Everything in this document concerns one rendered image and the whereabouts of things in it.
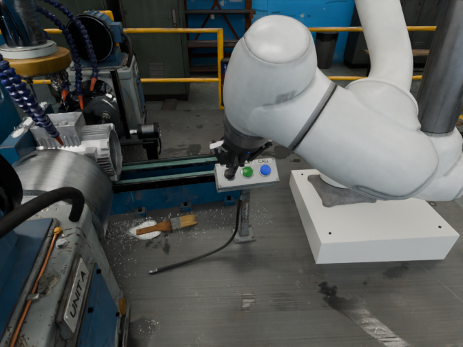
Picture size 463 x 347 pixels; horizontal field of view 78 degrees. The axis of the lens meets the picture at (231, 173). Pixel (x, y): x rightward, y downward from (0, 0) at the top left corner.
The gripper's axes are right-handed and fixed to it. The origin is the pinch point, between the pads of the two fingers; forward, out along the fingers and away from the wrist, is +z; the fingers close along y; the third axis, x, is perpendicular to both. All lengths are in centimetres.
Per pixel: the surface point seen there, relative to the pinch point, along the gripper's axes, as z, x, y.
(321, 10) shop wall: 315, -367, -264
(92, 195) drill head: 1.7, 2.5, 32.8
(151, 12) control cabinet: 209, -266, 25
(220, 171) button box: 8.3, -1.3, 2.1
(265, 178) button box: 8.3, 2.5, -9.6
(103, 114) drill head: 35, -37, 39
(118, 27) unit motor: 42, -83, 32
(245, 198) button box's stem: 16.6, 5.6, -4.8
